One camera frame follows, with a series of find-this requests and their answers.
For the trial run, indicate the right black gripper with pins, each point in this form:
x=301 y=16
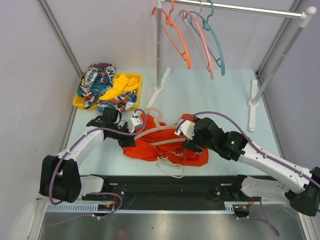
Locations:
x=191 y=145

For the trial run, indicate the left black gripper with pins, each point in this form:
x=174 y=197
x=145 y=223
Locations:
x=128 y=141

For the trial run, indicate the orange shorts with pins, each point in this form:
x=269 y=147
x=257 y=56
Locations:
x=165 y=144

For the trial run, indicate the beige hanger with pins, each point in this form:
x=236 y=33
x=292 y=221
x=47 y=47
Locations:
x=158 y=128

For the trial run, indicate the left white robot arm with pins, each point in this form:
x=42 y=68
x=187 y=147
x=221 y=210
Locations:
x=60 y=179

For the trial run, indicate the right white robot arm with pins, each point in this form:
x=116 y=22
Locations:
x=293 y=184

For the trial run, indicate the yellow shorts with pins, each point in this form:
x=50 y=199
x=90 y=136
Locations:
x=121 y=84

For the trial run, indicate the comic print shorts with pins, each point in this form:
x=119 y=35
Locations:
x=95 y=81

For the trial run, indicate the orange hanger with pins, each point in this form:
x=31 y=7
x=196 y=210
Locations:
x=166 y=25

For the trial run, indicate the teal hanger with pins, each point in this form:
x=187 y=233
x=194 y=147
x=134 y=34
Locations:
x=220 y=61

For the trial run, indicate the pink hanger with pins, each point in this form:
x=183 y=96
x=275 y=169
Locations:
x=194 y=29

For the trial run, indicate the yellow plastic bin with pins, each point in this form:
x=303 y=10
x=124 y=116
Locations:
x=124 y=95

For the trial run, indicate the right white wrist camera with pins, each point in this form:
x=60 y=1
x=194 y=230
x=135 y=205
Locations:
x=185 y=128

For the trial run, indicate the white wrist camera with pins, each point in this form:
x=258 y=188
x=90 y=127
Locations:
x=136 y=124
x=185 y=128

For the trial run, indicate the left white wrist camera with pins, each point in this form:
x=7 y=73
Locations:
x=136 y=124

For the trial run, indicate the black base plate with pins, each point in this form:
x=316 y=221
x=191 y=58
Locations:
x=164 y=193

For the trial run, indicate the white slotted cable duct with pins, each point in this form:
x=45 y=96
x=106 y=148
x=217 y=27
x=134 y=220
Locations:
x=99 y=208

